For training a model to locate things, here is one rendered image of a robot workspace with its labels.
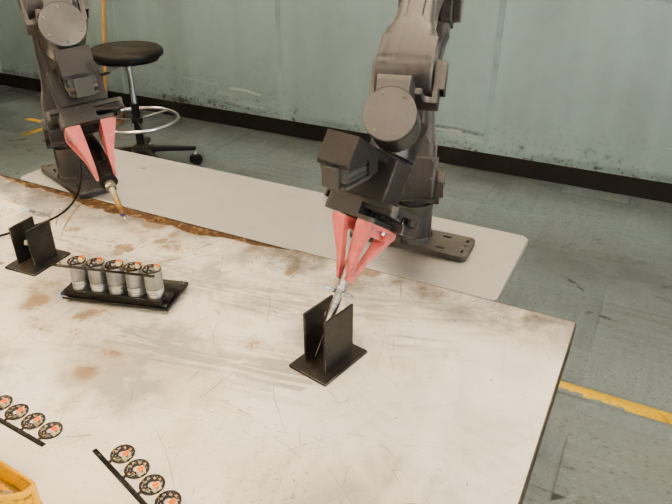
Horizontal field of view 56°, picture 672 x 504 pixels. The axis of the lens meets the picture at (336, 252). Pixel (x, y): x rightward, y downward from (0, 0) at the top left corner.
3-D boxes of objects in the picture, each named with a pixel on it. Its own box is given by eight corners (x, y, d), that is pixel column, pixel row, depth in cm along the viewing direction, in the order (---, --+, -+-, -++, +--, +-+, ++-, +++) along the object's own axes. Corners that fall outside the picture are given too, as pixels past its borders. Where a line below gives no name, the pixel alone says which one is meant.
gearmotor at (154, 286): (152, 293, 89) (147, 262, 87) (168, 295, 89) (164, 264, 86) (144, 303, 87) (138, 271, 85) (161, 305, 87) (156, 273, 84)
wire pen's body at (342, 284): (337, 323, 76) (370, 237, 76) (330, 322, 75) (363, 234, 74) (327, 318, 77) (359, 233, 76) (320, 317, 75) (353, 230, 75)
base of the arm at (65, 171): (72, 160, 116) (109, 151, 120) (31, 134, 128) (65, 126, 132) (81, 200, 119) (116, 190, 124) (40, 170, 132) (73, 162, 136)
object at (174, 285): (62, 302, 90) (61, 295, 89) (90, 276, 96) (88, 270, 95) (168, 316, 87) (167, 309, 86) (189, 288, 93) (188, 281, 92)
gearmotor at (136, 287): (134, 291, 90) (128, 260, 87) (150, 293, 89) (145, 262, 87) (125, 301, 88) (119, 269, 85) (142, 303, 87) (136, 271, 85)
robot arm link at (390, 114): (431, 144, 64) (445, 28, 65) (348, 138, 66) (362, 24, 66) (437, 165, 76) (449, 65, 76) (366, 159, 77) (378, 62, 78)
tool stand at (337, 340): (353, 387, 80) (385, 305, 80) (310, 386, 72) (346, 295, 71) (318, 368, 83) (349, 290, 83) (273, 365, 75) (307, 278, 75)
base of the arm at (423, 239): (469, 217, 95) (481, 199, 101) (348, 193, 103) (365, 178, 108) (463, 263, 99) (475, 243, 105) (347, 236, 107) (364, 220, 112)
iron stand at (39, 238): (64, 280, 101) (79, 221, 102) (21, 275, 93) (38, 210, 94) (35, 272, 103) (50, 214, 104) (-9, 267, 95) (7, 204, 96)
